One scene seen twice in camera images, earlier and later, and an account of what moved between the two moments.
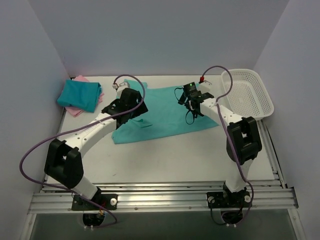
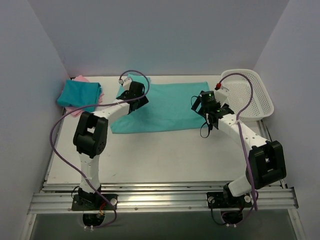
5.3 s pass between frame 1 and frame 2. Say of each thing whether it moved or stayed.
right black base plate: stayed
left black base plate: stayed
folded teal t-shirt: stayed
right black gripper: moved
